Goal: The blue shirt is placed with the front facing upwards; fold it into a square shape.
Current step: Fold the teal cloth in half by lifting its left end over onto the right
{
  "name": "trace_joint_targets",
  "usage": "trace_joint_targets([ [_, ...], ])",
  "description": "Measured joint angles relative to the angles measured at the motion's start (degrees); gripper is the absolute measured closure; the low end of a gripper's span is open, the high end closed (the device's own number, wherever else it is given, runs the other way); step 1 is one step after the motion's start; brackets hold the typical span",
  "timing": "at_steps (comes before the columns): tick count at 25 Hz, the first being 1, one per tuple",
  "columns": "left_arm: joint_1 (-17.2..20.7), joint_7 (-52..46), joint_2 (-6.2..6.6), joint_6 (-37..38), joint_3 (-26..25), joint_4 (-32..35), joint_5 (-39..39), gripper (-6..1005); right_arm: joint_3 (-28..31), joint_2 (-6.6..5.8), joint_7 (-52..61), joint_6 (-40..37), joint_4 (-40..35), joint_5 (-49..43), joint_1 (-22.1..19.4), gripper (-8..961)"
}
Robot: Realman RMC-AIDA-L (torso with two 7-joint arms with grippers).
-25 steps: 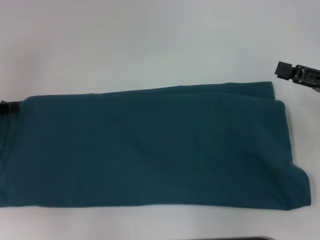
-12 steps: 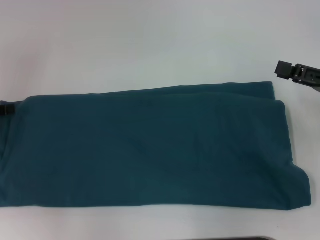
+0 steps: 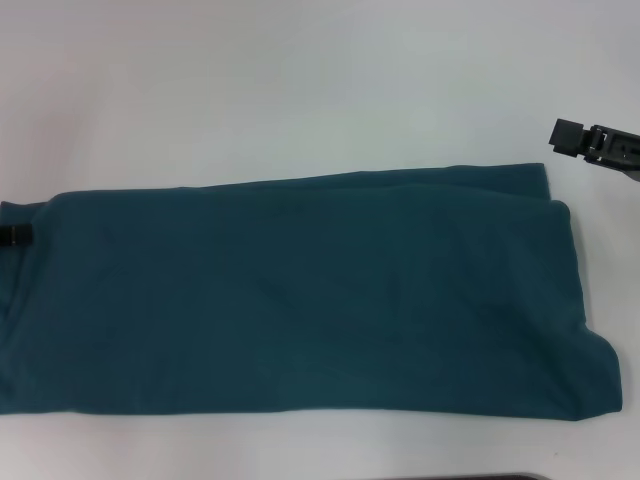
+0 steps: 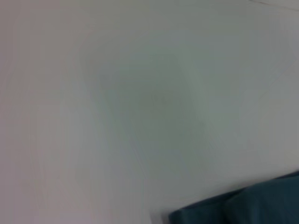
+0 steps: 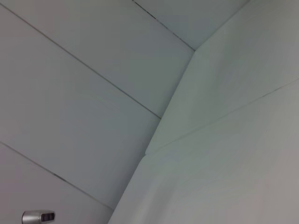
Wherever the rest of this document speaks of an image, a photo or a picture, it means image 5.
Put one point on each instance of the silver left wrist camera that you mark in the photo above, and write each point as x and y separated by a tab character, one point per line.
38	217

